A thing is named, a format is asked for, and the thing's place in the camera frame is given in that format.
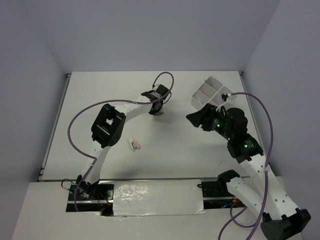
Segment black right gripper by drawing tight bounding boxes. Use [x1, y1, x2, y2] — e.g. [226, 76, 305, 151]
[185, 102, 233, 140]

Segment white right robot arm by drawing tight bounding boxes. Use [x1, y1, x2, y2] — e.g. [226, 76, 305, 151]
[186, 103, 311, 240]

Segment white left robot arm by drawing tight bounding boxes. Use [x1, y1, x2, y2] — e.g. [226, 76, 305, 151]
[74, 84, 171, 200]

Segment clear compartment organizer box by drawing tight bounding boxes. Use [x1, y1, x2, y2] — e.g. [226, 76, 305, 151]
[190, 76, 233, 110]

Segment silver foil panel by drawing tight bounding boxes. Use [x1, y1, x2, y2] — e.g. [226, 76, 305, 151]
[113, 179, 205, 217]

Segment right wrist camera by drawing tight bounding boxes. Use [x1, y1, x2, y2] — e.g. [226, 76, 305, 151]
[221, 93, 234, 105]

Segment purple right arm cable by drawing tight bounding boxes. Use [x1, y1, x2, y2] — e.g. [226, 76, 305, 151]
[217, 91, 275, 240]

